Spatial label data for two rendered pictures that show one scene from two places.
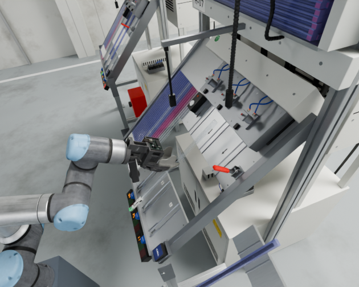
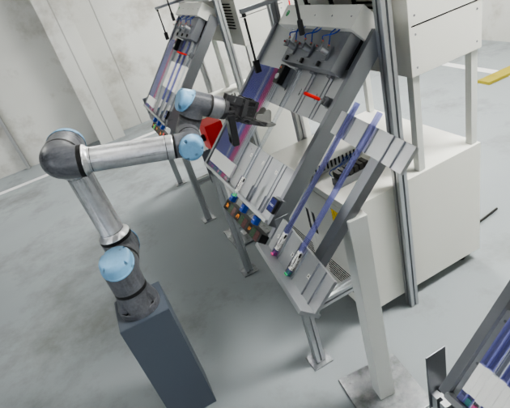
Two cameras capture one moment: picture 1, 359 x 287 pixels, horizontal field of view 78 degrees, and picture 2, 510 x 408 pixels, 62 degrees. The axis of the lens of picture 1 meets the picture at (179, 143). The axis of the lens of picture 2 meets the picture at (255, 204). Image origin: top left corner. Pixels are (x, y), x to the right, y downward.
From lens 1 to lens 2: 0.95 m
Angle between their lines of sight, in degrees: 14
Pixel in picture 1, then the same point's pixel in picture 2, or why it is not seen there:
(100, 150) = (204, 98)
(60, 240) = not seen: hidden behind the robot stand
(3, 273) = (117, 260)
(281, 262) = (448, 288)
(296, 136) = (365, 49)
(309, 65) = not seen: outside the picture
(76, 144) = (185, 92)
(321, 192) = (448, 153)
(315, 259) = (494, 274)
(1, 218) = (138, 149)
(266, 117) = (338, 44)
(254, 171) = (341, 91)
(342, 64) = not seen: outside the picture
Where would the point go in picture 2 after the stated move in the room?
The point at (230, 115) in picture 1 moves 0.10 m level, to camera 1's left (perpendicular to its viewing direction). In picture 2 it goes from (312, 60) to (284, 69)
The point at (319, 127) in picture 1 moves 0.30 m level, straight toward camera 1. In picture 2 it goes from (380, 37) to (343, 72)
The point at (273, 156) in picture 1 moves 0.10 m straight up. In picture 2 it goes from (352, 72) to (348, 40)
